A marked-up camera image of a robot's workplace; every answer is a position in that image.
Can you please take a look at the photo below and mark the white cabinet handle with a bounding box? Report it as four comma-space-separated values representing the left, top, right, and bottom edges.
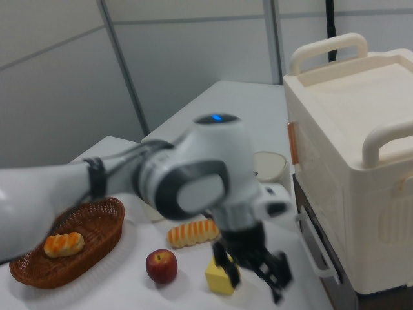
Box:
296, 205, 342, 285

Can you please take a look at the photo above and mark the orange cooler latch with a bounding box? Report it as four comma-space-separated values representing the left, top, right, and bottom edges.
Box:
287, 121, 299, 165

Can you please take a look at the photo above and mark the dark brown cabinet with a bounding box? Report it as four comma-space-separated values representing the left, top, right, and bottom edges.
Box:
292, 173, 359, 310

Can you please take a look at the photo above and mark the yellow foam block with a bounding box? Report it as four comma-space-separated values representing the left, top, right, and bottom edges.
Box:
204, 254, 240, 296

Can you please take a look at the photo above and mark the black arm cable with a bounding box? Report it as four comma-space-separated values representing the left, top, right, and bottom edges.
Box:
83, 141, 177, 200

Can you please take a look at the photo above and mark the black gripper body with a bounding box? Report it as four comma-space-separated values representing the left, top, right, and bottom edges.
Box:
219, 222, 276, 272

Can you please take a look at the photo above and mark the short orange striped bread roll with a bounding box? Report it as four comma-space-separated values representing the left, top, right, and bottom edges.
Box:
43, 232, 86, 258

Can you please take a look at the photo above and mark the red apple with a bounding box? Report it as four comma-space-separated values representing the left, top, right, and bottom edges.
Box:
145, 249, 178, 285

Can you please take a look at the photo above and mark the long orange striped bread roll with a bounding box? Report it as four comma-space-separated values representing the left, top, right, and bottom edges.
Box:
166, 218, 221, 249

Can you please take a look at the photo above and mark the small cream lidded trash can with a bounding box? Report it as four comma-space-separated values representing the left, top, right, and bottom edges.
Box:
252, 150, 290, 194

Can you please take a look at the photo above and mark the large cream cooler box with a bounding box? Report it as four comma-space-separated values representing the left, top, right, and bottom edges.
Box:
283, 32, 413, 296

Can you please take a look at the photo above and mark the black pole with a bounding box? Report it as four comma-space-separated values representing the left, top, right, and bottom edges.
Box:
325, 0, 339, 63

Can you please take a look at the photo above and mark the brown oval wicker basket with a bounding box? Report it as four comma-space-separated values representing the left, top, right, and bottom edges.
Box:
8, 196, 126, 289

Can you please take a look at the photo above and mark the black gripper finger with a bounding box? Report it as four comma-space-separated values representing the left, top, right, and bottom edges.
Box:
212, 240, 242, 290
256, 251, 294, 304

